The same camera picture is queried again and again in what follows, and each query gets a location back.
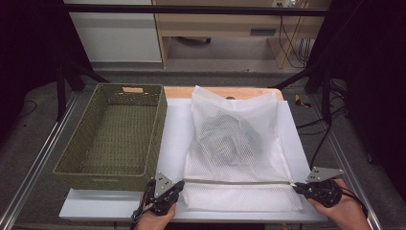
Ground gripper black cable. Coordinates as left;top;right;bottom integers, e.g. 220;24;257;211
338;186;370;219
129;204;154;230

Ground black horizontal frame bar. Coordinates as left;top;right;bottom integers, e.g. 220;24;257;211
61;3;329;17

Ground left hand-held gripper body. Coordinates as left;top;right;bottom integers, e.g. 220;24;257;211
145;172;180;217

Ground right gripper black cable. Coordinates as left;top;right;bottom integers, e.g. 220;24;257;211
338;186;370;219

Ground long black floor cable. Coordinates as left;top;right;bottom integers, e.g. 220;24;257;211
296;106;349;171

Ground person's right hand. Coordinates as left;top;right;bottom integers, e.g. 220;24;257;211
307;178;372;230

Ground green woven basket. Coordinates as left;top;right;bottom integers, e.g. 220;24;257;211
52;82;169;193

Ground blue denim jeans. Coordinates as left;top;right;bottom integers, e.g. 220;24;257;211
199;109;263;167

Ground yellow and black tool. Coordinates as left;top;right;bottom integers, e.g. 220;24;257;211
295;94;312;109

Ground white cabinet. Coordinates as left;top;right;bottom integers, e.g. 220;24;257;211
63;0;163;63

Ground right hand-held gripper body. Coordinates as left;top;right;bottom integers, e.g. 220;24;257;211
305;166;345;209

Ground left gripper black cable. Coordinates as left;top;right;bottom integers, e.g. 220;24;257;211
129;204;154;230

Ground person's left hand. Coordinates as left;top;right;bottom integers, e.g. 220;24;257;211
135;204;177;230

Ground aluminium rail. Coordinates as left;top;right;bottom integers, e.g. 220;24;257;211
307;95;384;230
0;92;80;230

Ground black metal stand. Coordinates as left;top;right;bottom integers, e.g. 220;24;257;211
56;60;111;123
269;60;349;126

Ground white table cover sheet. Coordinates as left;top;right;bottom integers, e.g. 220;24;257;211
58;98;329;223

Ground black hanging cable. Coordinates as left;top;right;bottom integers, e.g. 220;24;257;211
278;14;305;69

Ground light wooden desk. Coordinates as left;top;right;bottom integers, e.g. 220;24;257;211
152;0;331;70

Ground white power strip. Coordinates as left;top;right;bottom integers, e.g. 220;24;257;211
271;0;300;9

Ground dark curtain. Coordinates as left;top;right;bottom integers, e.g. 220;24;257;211
0;0;94;142
305;0;406;193

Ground short black floor cable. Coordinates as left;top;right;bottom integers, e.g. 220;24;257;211
17;100;37;119

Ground white mesh laundry bag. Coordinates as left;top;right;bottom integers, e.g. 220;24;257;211
182;85;305;213

